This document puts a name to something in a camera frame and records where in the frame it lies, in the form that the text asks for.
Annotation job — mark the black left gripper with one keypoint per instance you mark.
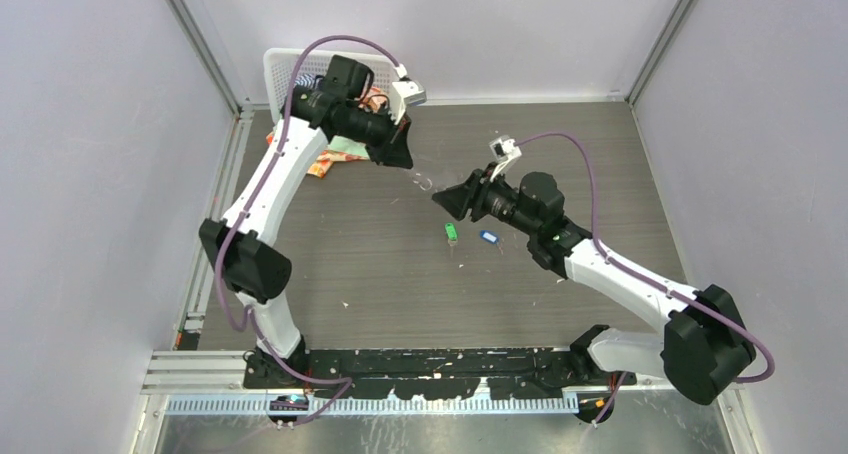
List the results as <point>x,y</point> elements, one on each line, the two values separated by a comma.
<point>393,149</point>

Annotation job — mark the orange floral cloth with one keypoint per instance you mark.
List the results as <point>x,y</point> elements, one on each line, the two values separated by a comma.
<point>375,100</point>

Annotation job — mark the green key tag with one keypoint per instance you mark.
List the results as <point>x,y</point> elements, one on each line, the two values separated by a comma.
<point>451,233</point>

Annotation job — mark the aluminium frame rail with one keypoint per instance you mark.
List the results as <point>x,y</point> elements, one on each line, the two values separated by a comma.
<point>194,372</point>

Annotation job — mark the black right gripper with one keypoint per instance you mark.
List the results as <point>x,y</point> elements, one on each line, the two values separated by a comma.
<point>474,193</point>

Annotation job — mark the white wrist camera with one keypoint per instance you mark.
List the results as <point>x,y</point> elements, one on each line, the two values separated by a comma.
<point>403,94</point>
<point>506,153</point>

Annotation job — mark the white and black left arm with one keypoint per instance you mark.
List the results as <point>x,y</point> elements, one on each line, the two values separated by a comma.
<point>240,245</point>

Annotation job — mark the perforated cable duct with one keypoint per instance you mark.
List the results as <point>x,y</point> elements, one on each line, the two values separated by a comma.
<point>279,404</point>

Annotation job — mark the mint green cloth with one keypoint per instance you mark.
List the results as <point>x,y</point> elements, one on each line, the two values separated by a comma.
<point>342,149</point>

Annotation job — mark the blue key tag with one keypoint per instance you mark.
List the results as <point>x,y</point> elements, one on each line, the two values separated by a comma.
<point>489,237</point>

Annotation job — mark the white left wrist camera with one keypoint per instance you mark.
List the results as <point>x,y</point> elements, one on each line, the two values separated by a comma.
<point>403,94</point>

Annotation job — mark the metal keyring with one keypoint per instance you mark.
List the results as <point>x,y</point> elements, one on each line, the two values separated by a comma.
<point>422,180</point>

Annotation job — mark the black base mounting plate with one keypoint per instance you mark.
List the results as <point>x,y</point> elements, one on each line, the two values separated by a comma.
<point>434,374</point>

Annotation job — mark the white plastic laundry basket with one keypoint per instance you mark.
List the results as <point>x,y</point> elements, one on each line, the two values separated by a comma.
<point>279,63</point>

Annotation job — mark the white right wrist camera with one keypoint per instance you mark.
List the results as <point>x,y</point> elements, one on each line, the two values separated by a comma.
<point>506,153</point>

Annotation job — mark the blue striped cloth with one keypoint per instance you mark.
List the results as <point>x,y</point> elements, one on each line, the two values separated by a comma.
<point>307,83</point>

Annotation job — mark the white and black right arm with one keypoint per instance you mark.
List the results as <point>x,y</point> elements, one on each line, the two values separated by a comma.
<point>699,342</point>

